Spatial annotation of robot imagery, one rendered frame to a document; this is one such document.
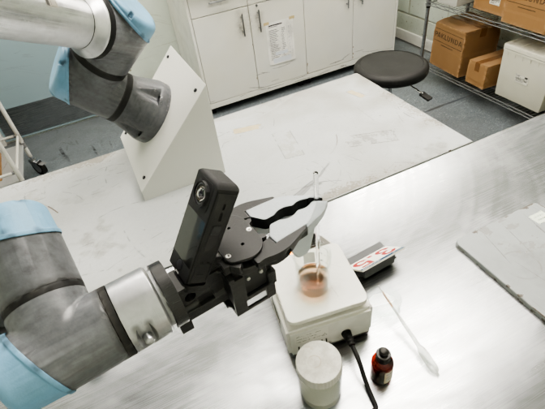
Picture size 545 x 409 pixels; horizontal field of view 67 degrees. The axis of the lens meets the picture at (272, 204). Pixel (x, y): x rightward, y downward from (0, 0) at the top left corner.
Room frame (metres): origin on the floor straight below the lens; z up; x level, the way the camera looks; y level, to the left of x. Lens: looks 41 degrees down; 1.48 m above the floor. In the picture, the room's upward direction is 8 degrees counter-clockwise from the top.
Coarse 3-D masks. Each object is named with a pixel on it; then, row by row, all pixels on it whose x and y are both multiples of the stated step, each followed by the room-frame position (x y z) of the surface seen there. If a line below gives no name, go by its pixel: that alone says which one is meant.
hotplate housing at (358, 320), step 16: (272, 304) 0.40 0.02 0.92; (368, 304) 0.34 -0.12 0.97; (320, 320) 0.33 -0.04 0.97; (336, 320) 0.33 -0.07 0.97; (352, 320) 0.33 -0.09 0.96; (368, 320) 0.33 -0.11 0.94; (288, 336) 0.31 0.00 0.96; (304, 336) 0.31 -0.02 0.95; (320, 336) 0.32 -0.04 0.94; (336, 336) 0.32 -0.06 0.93; (352, 336) 0.32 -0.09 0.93
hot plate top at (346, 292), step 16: (288, 256) 0.43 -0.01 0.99; (336, 256) 0.42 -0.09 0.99; (288, 272) 0.40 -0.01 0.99; (336, 272) 0.39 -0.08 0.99; (352, 272) 0.39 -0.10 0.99; (288, 288) 0.37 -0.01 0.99; (336, 288) 0.36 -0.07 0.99; (352, 288) 0.36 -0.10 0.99; (288, 304) 0.35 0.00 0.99; (304, 304) 0.34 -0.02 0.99; (320, 304) 0.34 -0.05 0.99; (336, 304) 0.33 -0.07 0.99; (352, 304) 0.33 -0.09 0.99; (288, 320) 0.32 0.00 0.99; (304, 320) 0.32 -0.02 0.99
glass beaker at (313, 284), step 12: (312, 240) 0.40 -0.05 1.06; (312, 252) 0.39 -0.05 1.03; (324, 252) 0.38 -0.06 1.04; (300, 264) 0.39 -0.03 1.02; (324, 264) 0.38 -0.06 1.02; (300, 276) 0.36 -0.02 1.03; (312, 276) 0.35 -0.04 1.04; (324, 276) 0.35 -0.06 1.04; (300, 288) 0.36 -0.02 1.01; (312, 288) 0.35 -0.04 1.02; (324, 288) 0.35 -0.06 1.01
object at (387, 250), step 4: (384, 248) 0.49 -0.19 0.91; (388, 248) 0.48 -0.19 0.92; (392, 248) 0.47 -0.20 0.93; (396, 248) 0.47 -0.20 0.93; (376, 252) 0.48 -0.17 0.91; (380, 252) 0.47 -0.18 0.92; (384, 252) 0.47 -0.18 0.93; (388, 252) 0.46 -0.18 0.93; (368, 256) 0.48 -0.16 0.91; (372, 256) 0.47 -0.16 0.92; (376, 256) 0.46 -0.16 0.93; (380, 256) 0.45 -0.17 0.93; (360, 260) 0.47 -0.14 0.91; (364, 260) 0.46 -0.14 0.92; (368, 260) 0.46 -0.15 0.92; (372, 260) 0.45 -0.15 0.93; (356, 264) 0.46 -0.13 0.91; (360, 264) 0.45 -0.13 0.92; (364, 264) 0.45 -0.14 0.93; (368, 264) 0.44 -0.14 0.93; (356, 268) 0.44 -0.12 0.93; (360, 268) 0.44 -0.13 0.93
